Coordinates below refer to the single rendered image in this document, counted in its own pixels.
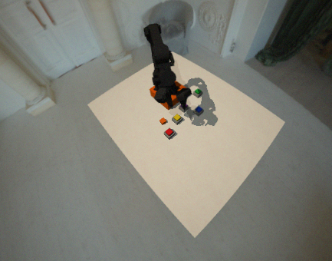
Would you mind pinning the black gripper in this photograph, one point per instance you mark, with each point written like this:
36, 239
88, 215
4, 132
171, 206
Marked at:
182, 95

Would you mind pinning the red button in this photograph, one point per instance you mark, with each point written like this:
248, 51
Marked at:
169, 133

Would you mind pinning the blue button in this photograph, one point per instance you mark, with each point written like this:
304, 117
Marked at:
198, 110

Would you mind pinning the yellow button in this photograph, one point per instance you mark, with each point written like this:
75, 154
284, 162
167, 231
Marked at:
176, 119

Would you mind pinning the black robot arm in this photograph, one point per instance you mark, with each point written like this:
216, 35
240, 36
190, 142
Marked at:
161, 58

